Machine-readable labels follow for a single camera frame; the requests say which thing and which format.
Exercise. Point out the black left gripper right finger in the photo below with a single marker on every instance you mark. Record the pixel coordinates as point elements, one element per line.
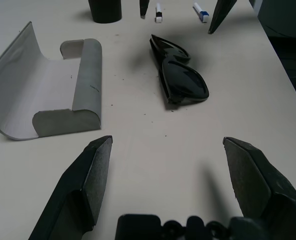
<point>258,180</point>

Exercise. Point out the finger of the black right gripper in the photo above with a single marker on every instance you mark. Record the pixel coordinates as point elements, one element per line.
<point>220,12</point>
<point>144,7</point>

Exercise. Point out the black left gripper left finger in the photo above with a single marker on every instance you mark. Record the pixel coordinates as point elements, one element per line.
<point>75,187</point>

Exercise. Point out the white marker blue cap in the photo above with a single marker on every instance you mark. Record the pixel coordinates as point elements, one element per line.
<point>201,12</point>

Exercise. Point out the black sunglasses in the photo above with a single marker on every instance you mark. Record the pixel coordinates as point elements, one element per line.
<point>185,80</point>

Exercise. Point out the grey glasses case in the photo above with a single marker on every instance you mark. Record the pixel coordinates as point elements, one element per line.
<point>50,87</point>

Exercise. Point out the black cup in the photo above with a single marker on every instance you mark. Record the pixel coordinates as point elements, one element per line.
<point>105,11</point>

